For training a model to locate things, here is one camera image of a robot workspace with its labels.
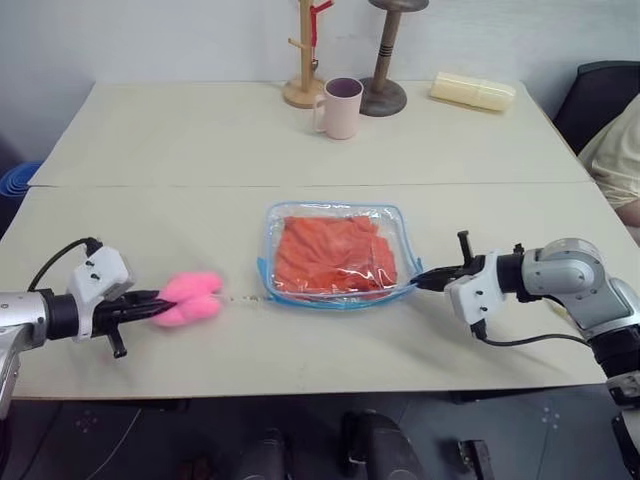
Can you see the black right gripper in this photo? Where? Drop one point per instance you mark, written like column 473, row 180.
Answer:
column 469, row 262

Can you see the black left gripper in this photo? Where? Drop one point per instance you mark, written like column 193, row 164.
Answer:
column 111, row 315

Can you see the pink fluffy pom-pom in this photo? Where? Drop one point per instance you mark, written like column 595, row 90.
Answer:
column 192, row 297

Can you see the clear plastic pouch blue trim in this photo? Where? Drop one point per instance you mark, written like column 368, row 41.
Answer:
column 345, row 210

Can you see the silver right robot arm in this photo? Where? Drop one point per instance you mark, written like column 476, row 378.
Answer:
column 570, row 280

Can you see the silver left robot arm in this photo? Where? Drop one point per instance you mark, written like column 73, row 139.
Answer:
column 25, row 312

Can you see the orange cloth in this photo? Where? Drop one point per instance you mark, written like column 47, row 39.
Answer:
column 335, row 255

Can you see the large dark rounded shape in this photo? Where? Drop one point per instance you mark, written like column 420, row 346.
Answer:
column 382, row 447

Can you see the blue stacked stools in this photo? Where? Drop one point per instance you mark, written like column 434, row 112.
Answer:
column 17, row 180

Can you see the cream ribbed plastic container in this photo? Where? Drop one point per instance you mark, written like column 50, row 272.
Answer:
column 472, row 92

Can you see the pink plastic mug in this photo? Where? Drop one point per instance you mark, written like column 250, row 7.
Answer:
column 342, row 112

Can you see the person in beige shirt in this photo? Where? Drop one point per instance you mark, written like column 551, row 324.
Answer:
column 615, row 160

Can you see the black chair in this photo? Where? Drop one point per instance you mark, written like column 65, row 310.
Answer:
column 592, row 100

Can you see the light wooden mug tree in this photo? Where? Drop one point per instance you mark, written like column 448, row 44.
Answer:
column 303, row 75

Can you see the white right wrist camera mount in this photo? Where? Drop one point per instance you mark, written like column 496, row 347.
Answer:
column 472, row 300

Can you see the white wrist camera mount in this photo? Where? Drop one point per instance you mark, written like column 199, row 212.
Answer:
column 102, row 270
column 472, row 300

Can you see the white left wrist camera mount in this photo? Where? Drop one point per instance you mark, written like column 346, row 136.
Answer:
column 102, row 270

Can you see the dark wooden pedestal stand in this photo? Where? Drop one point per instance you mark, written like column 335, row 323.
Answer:
column 384, row 65

